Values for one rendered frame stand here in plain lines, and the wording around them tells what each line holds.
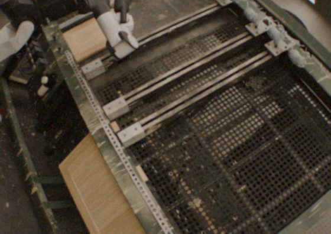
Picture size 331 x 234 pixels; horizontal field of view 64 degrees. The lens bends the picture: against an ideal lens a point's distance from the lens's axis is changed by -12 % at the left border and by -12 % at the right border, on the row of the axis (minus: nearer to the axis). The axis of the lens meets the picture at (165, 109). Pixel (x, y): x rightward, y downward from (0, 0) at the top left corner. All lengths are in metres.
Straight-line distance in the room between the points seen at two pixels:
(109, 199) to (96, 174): 0.19
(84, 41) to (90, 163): 0.81
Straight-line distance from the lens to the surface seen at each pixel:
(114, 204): 1.81
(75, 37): 2.10
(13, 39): 1.71
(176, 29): 1.92
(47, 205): 1.98
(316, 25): 6.86
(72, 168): 2.05
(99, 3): 1.50
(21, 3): 1.61
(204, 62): 1.72
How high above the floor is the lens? 1.59
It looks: 16 degrees down
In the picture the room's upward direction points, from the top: 47 degrees clockwise
